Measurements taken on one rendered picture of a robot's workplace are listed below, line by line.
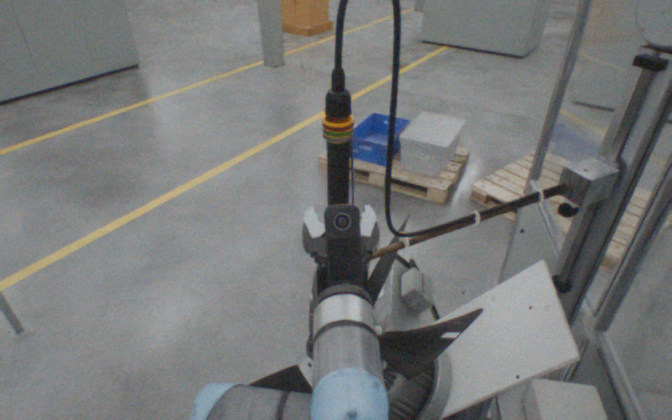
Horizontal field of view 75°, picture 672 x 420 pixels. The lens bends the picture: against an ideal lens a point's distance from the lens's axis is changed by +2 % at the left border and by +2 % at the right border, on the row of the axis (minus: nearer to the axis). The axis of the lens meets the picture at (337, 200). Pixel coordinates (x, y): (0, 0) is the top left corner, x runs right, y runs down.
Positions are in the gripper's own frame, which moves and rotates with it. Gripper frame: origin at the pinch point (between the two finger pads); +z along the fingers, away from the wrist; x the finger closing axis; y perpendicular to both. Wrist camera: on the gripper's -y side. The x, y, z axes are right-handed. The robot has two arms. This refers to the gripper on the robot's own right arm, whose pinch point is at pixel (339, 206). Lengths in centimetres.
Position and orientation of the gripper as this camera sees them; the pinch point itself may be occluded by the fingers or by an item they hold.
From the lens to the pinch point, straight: 69.1
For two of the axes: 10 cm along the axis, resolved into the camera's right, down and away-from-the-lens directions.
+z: -0.3, -5.6, 8.3
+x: 10.0, -0.2, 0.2
